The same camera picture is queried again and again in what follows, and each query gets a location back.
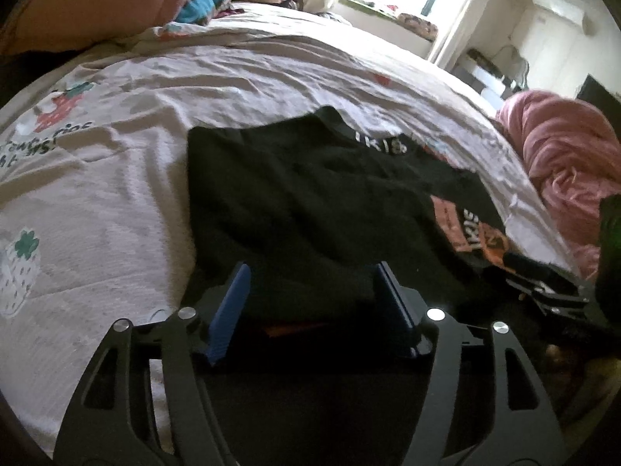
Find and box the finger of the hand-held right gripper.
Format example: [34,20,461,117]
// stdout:
[519,286,602,323]
[502,251,583,297]

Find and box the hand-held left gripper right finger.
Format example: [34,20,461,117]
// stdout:
[373,261,568,466]

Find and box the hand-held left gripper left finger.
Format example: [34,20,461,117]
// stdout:
[53,261,253,466]

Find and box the black sweater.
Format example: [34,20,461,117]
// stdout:
[187,106,559,466]

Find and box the pink duvet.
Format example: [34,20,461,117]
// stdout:
[495,88,621,282]

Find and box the strawberry print bed sheet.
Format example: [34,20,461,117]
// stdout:
[0,2,597,457]

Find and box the black screen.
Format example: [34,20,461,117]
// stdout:
[576,74,621,103]

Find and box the white air conditioner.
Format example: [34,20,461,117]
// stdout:
[531,0,600,35]

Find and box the patterned cloth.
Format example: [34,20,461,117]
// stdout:
[395,12,440,42]

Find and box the green windowsill mat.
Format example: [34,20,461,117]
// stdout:
[340,0,403,23]

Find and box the pink pillow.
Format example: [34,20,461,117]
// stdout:
[0,0,199,56]

